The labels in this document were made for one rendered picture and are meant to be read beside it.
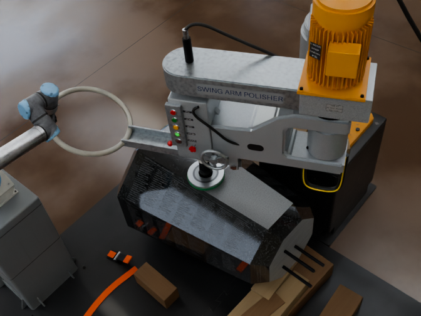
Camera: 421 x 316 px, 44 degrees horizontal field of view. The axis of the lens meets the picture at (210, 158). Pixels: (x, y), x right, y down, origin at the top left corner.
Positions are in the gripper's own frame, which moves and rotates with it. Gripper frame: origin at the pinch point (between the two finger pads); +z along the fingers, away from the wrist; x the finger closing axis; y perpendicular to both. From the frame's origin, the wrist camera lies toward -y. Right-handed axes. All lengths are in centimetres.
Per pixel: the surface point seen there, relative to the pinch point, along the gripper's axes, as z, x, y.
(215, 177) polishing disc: -7, 90, 41
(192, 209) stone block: 12, 78, 51
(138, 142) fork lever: -13, 47, 20
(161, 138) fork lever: -13, 61, 17
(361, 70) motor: -117, 114, 60
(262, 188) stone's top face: -11, 114, 53
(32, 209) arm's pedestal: 38.8, -8.4, 29.6
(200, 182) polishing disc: -4, 81, 42
